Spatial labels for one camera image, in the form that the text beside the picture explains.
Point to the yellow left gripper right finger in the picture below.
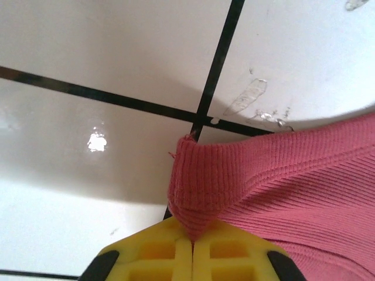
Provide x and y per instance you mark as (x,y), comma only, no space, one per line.
(231,260)

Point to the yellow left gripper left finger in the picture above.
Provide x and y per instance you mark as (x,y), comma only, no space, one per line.
(152,260)

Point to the red ribbed tank top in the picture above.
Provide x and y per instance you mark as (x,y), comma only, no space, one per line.
(278,190)

